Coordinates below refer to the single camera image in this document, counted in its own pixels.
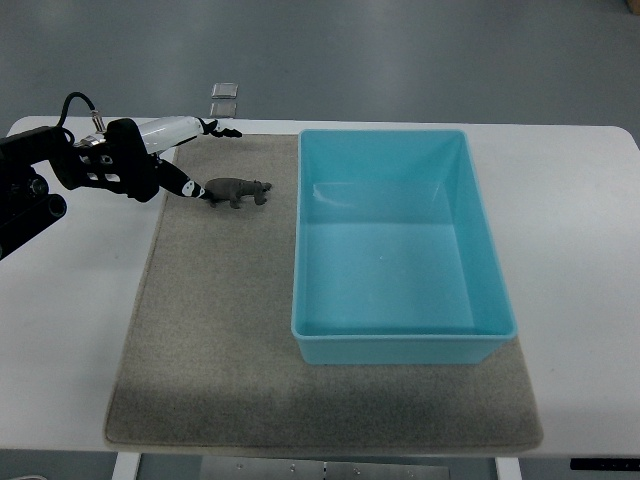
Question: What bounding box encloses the lower floor outlet plate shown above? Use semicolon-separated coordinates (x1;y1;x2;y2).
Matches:
209;101;237;118

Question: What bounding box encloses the metal table base plate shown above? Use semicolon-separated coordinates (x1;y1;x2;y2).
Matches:
199;457;451;480

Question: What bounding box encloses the blue plastic box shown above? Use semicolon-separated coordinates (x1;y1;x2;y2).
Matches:
291;129;517;365

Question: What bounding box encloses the brown toy hippo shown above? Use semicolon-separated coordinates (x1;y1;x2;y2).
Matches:
203;178;272;209

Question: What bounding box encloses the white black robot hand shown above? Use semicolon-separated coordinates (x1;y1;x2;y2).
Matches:
104;116;242;201

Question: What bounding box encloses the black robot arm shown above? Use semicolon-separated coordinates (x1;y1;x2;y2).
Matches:
1;92;125;258

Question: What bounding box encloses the grey felt mat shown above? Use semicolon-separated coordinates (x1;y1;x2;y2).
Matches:
104;134;543;455

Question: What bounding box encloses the white left table leg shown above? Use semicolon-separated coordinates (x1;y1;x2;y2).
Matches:
111;452;142;480

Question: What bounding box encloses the white right table leg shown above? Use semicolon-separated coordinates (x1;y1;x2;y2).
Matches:
495;457;523;480

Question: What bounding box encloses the black table control panel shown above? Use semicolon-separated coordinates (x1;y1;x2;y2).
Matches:
570;458;640;472

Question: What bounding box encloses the white table leg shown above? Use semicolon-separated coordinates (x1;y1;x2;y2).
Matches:
111;452;142;480
495;457;523;480

